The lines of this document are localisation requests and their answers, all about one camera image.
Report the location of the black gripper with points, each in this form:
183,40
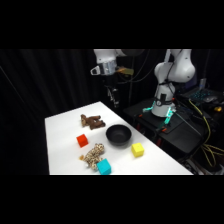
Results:
111,88

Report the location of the red cube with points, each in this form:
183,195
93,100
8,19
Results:
82,140

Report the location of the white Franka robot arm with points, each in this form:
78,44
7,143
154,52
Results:
176,68

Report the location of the black bowl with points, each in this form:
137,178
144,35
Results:
118,135

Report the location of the yellow cube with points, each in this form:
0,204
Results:
137,150

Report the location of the cyan cube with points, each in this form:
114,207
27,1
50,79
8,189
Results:
104,166

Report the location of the brown teddy plush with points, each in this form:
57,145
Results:
92,122

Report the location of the leopard spotted plush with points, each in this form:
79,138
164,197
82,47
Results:
94,155

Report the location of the black robot stand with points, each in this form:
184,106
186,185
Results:
180,133

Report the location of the backlit keyboard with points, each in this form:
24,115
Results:
203,94

